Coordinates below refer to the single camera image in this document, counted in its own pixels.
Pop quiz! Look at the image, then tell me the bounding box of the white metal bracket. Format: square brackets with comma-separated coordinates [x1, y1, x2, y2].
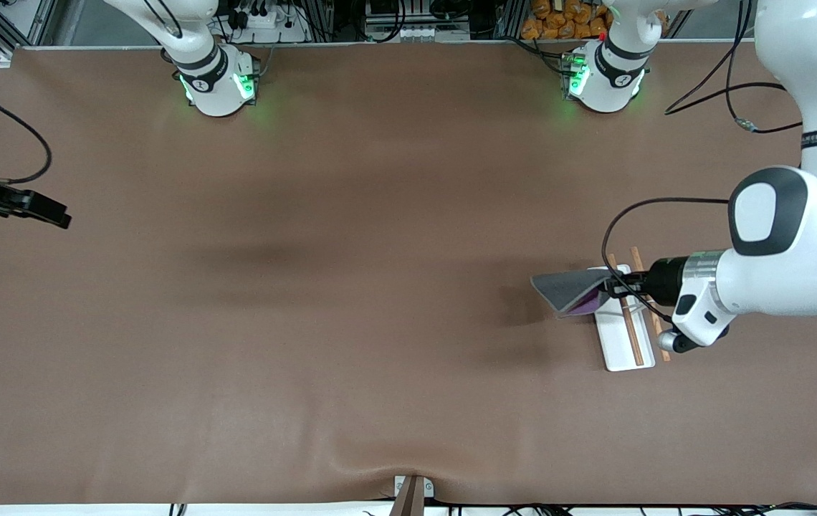
[393, 475, 436, 501]

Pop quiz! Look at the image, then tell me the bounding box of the aluminium frame profile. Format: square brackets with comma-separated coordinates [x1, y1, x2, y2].
[0, 0, 59, 67]

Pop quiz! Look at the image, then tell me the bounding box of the grey microfibre towel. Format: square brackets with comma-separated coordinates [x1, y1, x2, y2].
[530, 266, 621, 320]

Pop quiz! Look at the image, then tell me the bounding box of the brown wooden strip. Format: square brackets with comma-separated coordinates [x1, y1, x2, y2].
[388, 475, 427, 516]

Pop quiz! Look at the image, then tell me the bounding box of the white power strip with plugs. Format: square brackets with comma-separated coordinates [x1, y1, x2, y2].
[225, 2, 310, 32]

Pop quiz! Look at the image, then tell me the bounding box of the black cable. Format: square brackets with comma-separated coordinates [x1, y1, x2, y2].
[664, 0, 805, 135]
[600, 196, 732, 324]
[0, 92, 53, 186]

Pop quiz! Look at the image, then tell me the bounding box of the brown table mat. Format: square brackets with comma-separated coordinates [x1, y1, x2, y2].
[0, 43, 817, 506]

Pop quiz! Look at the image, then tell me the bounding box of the orange bags pile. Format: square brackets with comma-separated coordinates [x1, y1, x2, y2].
[520, 0, 611, 41]

